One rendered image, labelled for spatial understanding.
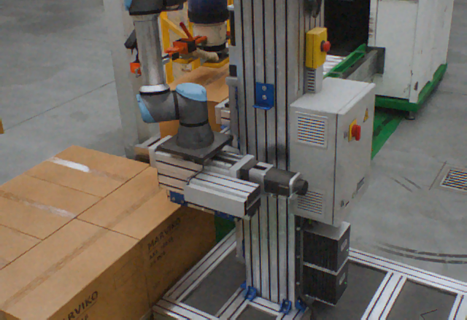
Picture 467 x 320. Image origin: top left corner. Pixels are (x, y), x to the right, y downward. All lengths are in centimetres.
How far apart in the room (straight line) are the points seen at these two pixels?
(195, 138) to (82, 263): 74
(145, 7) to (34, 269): 119
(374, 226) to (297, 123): 165
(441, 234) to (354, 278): 92
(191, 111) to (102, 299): 89
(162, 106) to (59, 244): 87
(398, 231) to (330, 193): 148
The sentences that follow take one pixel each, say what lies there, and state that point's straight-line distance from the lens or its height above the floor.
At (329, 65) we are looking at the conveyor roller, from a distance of 466.
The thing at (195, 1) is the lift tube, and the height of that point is 140.
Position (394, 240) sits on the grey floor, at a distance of 349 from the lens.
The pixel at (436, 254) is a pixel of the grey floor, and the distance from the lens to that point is 343.
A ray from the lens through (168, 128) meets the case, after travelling 312.
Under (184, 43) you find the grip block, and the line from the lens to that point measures 288.
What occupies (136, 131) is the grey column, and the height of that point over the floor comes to 28.
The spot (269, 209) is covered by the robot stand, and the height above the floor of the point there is 72.
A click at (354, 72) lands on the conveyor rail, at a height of 58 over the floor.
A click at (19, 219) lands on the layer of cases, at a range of 291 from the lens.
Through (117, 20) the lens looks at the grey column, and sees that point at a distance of 402.
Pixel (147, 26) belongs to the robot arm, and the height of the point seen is 151.
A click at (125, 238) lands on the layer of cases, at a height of 54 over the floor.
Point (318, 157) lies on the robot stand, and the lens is 208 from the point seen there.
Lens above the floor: 200
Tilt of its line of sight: 26 degrees down
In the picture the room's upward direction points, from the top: 3 degrees counter-clockwise
